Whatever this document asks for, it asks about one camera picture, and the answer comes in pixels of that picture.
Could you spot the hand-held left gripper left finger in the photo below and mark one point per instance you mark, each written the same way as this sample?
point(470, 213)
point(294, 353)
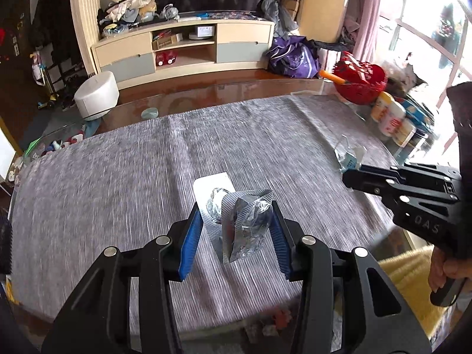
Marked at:
point(191, 243)

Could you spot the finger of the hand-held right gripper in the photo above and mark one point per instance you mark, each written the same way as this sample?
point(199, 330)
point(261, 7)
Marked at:
point(365, 182)
point(374, 169)

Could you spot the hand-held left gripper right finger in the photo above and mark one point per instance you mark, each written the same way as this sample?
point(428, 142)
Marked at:
point(280, 245)

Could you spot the clear wrapper blue print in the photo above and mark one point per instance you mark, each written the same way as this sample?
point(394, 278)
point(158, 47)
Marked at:
point(348, 156)

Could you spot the silver blister pack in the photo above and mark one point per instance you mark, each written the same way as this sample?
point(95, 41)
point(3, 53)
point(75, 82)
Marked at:
point(243, 228)

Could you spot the silver blister sheet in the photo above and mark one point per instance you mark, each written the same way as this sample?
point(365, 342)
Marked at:
point(212, 186)

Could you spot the person's right hand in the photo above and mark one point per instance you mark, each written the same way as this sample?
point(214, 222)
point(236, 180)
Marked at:
point(438, 269)

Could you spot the white canister dark base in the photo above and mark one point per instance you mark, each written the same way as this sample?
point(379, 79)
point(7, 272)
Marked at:
point(405, 132)

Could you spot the yellow fleece blanket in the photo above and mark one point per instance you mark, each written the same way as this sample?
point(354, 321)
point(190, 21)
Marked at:
point(409, 276)

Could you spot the white canister red label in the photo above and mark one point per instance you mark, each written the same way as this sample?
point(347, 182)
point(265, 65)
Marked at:
point(394, 118)

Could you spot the white canister yellow lid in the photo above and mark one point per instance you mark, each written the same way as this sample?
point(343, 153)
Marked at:
point(381, 107)

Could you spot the red plastic basket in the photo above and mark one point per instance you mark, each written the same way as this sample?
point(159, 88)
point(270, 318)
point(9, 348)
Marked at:
point(359, 79)

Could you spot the grey table cloth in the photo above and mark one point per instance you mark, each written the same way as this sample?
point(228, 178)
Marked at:
point(110, 191)

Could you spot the orange stick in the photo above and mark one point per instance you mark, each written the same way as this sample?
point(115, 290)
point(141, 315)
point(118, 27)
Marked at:
point(332, 76)

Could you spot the teal small dish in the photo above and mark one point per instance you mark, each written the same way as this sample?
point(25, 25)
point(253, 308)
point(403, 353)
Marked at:
point(149, 112)

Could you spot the purple bag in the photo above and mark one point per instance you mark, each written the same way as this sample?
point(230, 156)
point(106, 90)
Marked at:
point(295, 57)

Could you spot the pink curtain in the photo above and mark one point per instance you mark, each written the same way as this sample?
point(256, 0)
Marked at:
point(365, 11)

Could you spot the dark hanging garment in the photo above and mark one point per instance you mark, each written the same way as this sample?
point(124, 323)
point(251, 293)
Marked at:
point(448, 25)

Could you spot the beige wardrobe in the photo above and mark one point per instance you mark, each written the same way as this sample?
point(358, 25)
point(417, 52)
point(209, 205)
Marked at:
point(320, 3)

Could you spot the white round stool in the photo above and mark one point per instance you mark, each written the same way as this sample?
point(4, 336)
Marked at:
point(97, 94)

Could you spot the beige TV cabinet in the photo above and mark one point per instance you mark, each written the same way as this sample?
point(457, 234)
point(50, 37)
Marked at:
point(239, 33)

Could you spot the cardboard box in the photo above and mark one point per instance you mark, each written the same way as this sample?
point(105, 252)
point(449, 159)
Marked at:
point(167, 40)

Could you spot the kids scooter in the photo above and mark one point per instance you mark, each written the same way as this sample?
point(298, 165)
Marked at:
point(46, 81)

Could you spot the pile of clothes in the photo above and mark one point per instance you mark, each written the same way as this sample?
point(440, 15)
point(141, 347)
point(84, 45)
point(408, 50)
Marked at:
point(129, 3)

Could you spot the beige slatted panel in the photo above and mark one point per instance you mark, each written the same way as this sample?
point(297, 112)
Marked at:
point(83, 18)

